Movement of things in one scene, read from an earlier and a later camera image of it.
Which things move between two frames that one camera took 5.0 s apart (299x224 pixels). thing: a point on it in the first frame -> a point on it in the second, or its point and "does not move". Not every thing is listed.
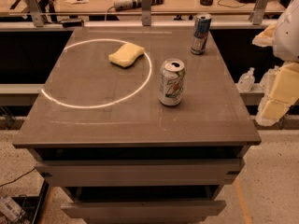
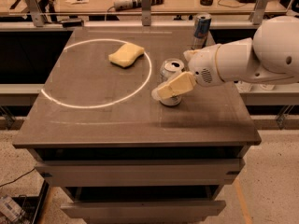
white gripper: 288,36 -> 204,66
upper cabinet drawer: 140,173 does not move
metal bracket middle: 146,6 does not move
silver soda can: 172,73 does not move
